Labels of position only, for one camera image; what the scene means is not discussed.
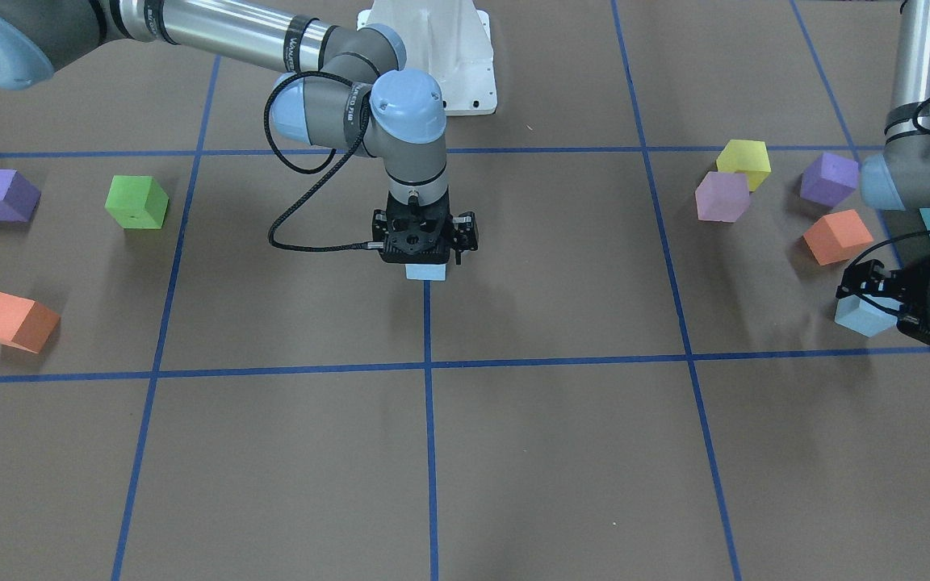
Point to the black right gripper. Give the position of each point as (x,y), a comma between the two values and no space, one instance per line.
(465,231)

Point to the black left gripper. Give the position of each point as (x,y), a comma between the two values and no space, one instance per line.
(926,293)

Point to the light blue block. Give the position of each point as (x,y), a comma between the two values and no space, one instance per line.
(854,313)
(426,272)

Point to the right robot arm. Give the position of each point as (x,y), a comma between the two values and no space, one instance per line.
(350,91)

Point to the orange foam block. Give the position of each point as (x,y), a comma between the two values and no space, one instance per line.
(25,324)
(838,237)

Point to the purple foam block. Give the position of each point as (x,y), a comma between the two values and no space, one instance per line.
(18,197)
(829,180)

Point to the pink lilac foam block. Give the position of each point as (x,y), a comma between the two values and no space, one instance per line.
(722,196)

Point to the yellow foam block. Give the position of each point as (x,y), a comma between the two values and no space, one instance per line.
(748,157)

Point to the green foam block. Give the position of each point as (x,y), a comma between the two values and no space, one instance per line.
(137,202)

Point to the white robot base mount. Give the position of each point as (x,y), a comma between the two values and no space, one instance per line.
(449,40)

